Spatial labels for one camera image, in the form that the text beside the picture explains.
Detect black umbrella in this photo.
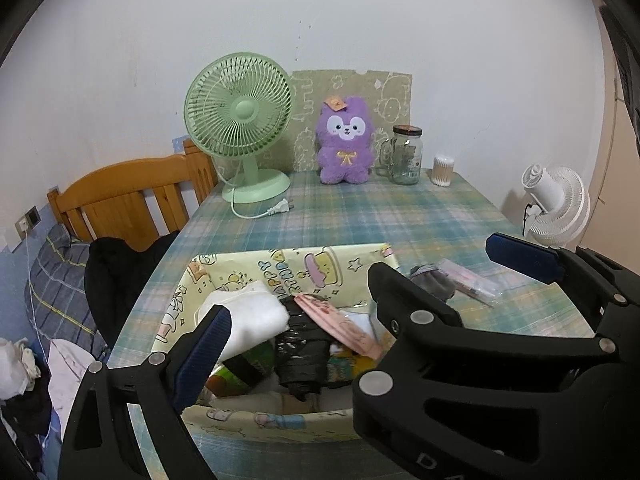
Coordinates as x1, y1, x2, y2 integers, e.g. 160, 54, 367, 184
274, 296, 334, 402

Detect green patterned board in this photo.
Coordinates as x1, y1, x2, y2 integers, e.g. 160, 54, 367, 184
265, 70, 412, 172

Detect blue plaid pillow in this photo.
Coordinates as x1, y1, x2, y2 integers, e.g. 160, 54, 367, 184
25, 223, 110, 360

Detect yellow cartoon storage box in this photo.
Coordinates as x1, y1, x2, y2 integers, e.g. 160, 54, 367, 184
152, 243, 399, 443

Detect gray socks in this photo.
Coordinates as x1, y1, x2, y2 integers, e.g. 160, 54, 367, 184
409, 263, 456, 302

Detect white towel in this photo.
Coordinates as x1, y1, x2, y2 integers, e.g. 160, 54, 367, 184
194, 282, 290, 362

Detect cartoon tissue pack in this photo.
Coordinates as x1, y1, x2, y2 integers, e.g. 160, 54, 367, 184
326, 344, 376, 385

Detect green tissue pack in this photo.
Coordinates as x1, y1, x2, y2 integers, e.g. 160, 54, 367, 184
205, 341, 276, 398

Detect purple plush bear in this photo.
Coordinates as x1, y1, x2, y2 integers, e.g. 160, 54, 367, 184
316, 96, 375, 184

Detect white garment on bed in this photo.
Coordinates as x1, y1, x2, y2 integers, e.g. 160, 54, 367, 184
48, 339, 94, 437

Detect white standing fan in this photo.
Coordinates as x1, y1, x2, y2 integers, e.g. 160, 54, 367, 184
521, 164, 590, 247

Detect cotton swab container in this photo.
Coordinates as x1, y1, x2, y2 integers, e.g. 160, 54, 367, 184
431, 155, 454, 188

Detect glass mason jar mug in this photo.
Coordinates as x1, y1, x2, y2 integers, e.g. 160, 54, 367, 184
378, 125, 423, 185

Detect green desk fan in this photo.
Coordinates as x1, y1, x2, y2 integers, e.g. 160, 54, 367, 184
183, 52, 293, 220

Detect black clothing on chair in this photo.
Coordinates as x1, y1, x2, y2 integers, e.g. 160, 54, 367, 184
84, 231, 179, 349

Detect white crumpled cloth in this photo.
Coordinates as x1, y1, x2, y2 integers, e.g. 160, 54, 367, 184
0, 338, 41, 401

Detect clear plastic pencil pouch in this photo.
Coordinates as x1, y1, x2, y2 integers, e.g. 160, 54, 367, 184
436, 259, 502, 308

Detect wooden bed headboard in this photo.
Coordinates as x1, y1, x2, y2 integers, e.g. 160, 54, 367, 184
47, 140, 218, 252

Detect beige door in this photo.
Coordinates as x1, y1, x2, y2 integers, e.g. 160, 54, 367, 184
572, 0, 639, 272

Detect wall power outlet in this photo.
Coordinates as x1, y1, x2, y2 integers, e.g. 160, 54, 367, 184
15, 207, 41, 234

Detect pink wet wipes pack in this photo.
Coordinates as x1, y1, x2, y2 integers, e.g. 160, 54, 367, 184
294, 294, 383, 360

